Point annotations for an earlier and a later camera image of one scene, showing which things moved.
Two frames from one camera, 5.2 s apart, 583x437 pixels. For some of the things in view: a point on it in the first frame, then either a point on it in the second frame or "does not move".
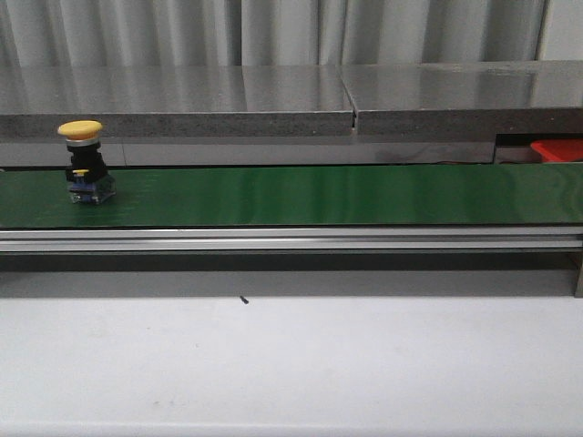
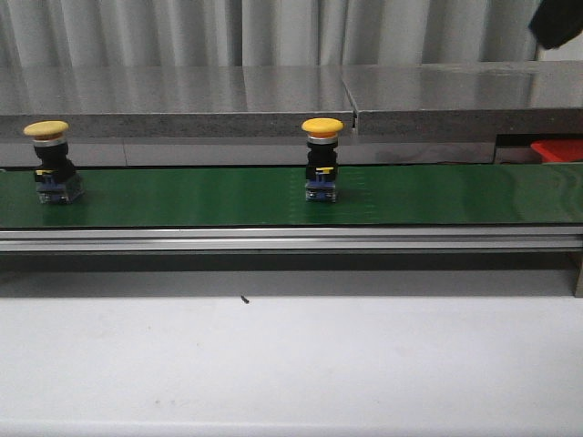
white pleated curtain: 259,34 does not move
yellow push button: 87,177 -> 322,158
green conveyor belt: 301,197 does not move
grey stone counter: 353,114 does not move
